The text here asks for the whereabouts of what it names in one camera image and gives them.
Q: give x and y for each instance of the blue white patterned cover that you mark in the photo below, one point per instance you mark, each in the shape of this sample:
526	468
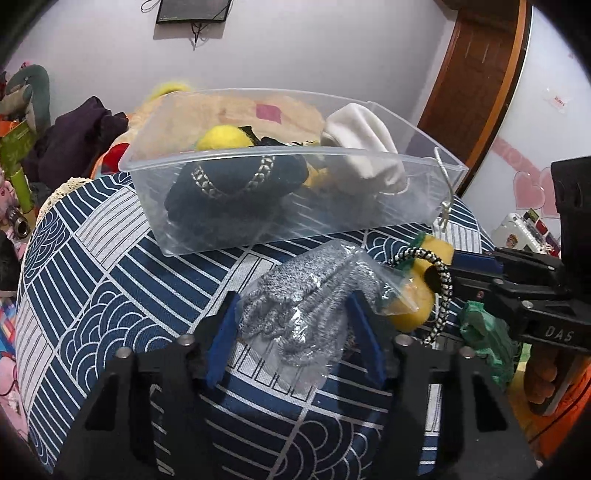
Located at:
115	286

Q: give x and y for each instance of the small yellow soft item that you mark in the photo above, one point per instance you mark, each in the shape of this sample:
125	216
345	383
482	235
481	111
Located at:
316	177

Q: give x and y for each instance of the white cloth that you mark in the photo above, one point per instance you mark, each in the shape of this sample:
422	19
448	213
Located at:
364	138

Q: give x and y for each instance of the grey green plush toy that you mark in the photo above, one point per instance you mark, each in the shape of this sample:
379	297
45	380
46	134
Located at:
30	94

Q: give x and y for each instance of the grey gloves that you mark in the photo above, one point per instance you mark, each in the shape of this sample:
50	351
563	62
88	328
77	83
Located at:
304	300

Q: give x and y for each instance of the black cloth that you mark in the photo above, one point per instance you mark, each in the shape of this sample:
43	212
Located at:
263	136

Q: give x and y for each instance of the person's right hand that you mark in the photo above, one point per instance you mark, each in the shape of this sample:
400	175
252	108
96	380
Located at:
541	376

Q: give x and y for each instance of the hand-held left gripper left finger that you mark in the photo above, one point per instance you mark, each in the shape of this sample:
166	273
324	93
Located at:
222	334

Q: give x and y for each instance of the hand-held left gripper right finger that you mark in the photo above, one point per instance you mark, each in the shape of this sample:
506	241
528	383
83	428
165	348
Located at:
365	333

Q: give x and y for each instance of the clear plastic bin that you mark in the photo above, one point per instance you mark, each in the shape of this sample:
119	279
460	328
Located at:
286	212

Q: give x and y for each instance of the yellow tennis ball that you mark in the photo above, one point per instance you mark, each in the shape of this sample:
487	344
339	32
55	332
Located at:
221	137

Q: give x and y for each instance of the cream lace doily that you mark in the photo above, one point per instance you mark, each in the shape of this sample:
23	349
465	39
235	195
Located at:
55	194

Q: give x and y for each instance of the white suitcase with stickers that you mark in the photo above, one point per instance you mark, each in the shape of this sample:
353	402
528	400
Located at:
521	230

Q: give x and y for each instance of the white door with pink hearts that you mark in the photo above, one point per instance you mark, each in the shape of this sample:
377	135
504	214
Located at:
540	115

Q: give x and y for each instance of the yellow sponge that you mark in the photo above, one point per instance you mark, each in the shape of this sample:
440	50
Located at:
411	300

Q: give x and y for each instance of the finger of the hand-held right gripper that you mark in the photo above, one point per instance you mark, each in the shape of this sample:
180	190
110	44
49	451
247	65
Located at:
531	309
475	264

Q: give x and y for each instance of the green box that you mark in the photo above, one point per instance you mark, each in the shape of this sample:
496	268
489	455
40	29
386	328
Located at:
16	143

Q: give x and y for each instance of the brown wooden door frame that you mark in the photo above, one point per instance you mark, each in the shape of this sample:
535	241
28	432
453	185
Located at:
485	78

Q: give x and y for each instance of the black wall frame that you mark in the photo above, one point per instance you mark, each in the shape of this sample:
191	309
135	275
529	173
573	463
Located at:
194	10

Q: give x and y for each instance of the red cloth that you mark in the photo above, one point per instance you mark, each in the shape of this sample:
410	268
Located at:
115	157

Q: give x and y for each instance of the silver compact camera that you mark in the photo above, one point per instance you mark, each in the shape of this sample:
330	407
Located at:
16	222

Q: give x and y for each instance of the dark purple clothing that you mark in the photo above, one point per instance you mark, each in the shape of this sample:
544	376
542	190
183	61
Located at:
74	138

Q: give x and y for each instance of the green crumpled cloth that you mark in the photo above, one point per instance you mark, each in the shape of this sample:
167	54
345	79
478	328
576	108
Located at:
487	337

